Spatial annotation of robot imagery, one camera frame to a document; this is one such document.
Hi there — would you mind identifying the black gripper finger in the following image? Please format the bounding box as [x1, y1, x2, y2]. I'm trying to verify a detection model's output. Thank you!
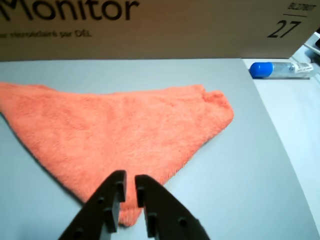
[58, 169, 128, 240]
[134, 174, 210, 240]

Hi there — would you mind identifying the orange terry towel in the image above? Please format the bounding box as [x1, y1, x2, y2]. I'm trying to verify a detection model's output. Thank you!
[0, 81, 235, 228]

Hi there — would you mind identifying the blue capped clear bottle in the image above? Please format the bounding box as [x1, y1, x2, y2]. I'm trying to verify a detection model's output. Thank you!
[249, 61, 315, 80]

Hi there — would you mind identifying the brown cardboard monitor box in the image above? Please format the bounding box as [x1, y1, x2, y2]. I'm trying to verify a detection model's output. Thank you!
[0, 0, 320, 62]

